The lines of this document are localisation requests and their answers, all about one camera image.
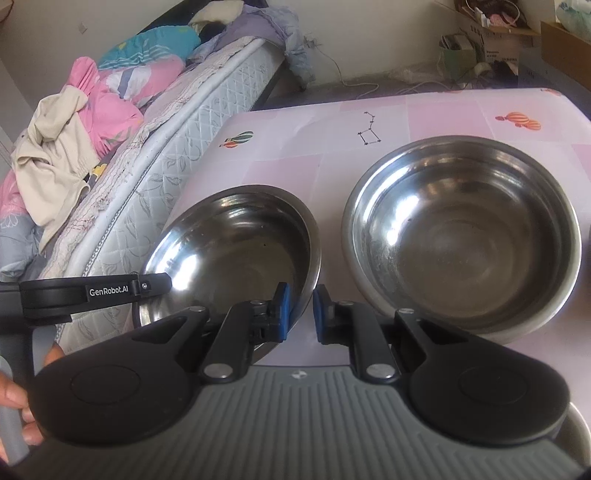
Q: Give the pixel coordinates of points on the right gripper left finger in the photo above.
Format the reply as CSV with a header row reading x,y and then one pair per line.
x,y
247,325

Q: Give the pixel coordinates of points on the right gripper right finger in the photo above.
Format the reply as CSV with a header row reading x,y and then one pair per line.
x,y
365,333

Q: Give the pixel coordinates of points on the steel bowl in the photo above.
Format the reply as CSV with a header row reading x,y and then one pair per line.
x,y
466,230
236,245

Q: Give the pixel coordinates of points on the large steel plate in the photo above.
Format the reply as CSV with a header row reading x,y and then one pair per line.
x,y
574,436

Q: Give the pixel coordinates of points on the person left hand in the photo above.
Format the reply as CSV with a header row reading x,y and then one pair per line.
x,y
15,398

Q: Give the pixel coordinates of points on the quilted mattress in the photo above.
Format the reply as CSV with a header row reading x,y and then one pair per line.
x,y
116,224

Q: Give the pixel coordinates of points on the beige cloth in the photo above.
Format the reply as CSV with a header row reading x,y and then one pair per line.
x,y
52,160

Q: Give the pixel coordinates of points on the pink floral blanket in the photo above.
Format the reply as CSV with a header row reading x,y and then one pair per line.
x,y
111,116

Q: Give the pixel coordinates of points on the teal patterned cloth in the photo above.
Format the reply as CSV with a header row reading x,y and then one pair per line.
x,y
151,45

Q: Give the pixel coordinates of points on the purple grey bedsheet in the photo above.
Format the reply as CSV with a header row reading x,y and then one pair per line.
x,y
221,23

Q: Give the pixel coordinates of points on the open carton with clutter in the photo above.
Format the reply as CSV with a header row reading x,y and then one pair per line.
x,y
498,30

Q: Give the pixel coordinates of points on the brown cardboard box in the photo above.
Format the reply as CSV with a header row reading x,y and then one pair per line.
x,y
566,52

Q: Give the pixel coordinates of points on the green plastic bag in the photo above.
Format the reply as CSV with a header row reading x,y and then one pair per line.
x,y
574,15

